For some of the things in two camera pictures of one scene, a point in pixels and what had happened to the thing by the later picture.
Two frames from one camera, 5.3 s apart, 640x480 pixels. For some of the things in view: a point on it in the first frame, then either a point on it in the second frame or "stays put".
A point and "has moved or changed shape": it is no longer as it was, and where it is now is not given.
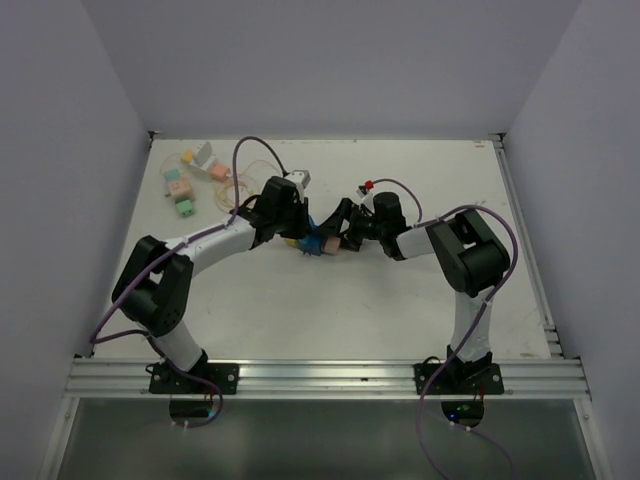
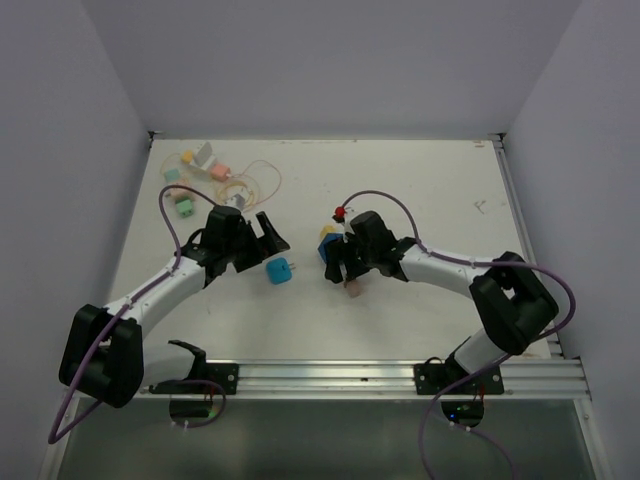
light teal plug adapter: (172, 175) stays put
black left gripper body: (291, 222) → (244, 229)
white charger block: (203, 156) stays put
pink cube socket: (182, 189) stays put
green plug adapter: (185, 208) stays put
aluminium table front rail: (524, 380) stays put
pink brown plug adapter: (332, 245) has moved or changed shape
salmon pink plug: (220, 172) stays put
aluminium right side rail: (525, 244) stays put
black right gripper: (332, 226) → (336, 250)
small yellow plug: (187, 157) stays put
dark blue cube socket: (311, 244) has moved or changed shape
